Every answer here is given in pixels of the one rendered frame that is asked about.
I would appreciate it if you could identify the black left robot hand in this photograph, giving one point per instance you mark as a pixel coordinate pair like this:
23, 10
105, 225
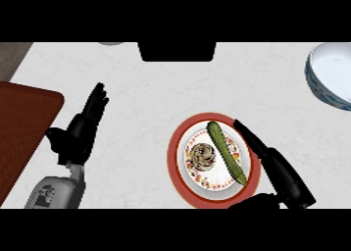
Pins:
79, 130

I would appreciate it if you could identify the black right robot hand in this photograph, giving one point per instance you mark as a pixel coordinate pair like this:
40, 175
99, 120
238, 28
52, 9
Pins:
280, 170

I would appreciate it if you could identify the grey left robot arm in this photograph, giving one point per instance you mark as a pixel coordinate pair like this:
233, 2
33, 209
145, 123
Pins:
57, 192

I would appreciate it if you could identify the long green squash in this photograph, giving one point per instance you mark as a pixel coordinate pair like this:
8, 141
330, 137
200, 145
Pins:
225, 152

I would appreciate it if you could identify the red rimmed white plate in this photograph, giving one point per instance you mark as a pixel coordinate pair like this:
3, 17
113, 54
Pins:
212, 160

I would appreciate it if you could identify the blue and white bowl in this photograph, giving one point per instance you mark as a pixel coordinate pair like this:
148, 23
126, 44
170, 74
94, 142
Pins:
337, 73

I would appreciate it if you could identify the dark red placemat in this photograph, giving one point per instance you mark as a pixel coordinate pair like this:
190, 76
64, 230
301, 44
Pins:
17, 140

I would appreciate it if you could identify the small grey object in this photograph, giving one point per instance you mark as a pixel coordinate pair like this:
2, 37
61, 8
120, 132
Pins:
110, 43

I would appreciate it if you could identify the black appliance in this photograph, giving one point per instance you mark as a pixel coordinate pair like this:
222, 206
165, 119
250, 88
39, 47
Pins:
176, 51

